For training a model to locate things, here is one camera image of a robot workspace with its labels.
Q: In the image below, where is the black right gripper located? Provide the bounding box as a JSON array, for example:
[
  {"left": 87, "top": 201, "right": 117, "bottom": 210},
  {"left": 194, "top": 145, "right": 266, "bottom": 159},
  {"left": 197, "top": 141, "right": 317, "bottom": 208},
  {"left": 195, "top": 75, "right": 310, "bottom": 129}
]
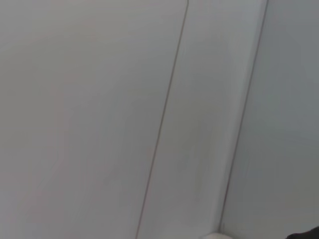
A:
[{"left": 286, "top": 226, "right": 319, "bottom": 239}]

